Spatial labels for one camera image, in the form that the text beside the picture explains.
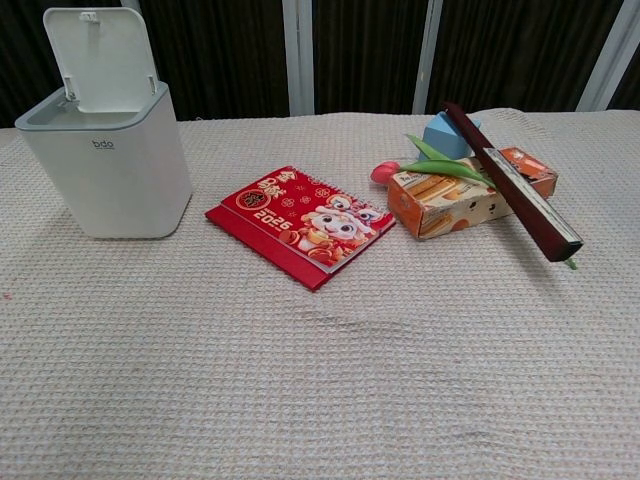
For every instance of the white plastic container lid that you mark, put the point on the white plastic container lid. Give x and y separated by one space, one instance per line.
110 55

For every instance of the translucent white container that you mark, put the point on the translucent white container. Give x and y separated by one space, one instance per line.
125 190

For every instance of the red 2026 desk calendar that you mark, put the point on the red 2026 desk calendar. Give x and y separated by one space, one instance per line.
300 230

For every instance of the artificial pink tulip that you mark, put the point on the artificial pink tulip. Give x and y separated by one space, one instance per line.
382 173

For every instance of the orange biscuit snack box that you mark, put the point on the orange biscuit snack box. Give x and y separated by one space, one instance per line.
450 205

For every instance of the beige woven tablecloth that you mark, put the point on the beige woven tablecloth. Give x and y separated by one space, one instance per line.
320 375

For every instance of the light blue foam block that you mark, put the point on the light blue foam block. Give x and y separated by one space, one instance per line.
442 140

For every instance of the dark red long box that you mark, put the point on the dark red long box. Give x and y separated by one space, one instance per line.
520 195

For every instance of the black pleated curtain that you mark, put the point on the black pleated curtain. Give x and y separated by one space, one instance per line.
225 55

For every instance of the white metal frame post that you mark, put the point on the white metal frame post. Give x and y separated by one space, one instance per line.
612 55
298 55
427 55

